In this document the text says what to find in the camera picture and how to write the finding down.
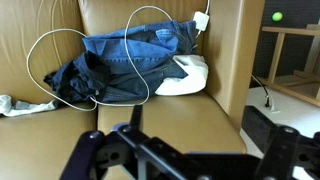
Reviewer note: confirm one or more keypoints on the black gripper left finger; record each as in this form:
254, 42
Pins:
110, 150

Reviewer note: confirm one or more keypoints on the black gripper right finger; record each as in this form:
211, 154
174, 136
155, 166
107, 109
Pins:
290, 153

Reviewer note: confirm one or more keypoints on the tan leather couch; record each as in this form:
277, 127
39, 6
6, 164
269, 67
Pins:
186, 123

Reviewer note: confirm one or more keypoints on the dark navy garment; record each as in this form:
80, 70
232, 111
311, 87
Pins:
76, 80

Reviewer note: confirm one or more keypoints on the wooden chair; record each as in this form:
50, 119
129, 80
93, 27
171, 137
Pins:
276, 56

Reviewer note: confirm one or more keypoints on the grey white sock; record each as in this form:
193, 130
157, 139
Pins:
20, 108

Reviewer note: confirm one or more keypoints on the blue denim jeans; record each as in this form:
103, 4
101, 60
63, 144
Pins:
143, 46

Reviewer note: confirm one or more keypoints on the white folded garment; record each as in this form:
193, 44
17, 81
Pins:
193, 76

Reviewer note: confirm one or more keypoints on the green ball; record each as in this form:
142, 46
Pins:
277, 16

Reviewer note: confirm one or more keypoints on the white power adapter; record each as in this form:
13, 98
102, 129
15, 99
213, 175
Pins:
201, 21

